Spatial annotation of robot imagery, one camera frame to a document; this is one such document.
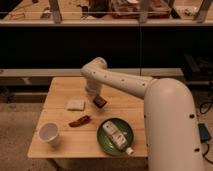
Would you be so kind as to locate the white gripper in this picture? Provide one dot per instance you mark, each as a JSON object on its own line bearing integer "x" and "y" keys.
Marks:
{"x": 93, "y": 88}

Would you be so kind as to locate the dark brown eraser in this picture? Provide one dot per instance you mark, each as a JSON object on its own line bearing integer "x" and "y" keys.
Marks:
{"x": 99, "y": 101}

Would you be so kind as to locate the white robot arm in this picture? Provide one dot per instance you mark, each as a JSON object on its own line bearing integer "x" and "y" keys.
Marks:
{"x": 171, "y": 125}

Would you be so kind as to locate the red-brown chili pepper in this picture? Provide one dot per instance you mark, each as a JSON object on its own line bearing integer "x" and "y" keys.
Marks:
{"x": 81, "y": 121}

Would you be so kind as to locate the wooden folding table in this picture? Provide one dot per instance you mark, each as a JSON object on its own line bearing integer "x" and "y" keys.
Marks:
{"x": 81, "y": 142}

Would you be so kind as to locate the white tube on plate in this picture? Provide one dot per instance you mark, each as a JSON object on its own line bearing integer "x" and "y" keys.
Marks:
{"x": 117, "y": 137}

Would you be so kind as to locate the green plate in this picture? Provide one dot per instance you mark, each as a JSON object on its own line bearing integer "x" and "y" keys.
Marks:
{"x": 107, "y": 145}

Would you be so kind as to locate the white paper cup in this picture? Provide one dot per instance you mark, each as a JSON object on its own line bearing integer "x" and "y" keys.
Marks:
{"x": 49, "y": 134}

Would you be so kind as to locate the long background shelf bench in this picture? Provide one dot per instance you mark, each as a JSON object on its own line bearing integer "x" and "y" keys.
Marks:
{"x": 19, "y": 77}

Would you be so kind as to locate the black box at right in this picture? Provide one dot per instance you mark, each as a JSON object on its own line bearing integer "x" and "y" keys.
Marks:
{"x": 197, "y": 68}

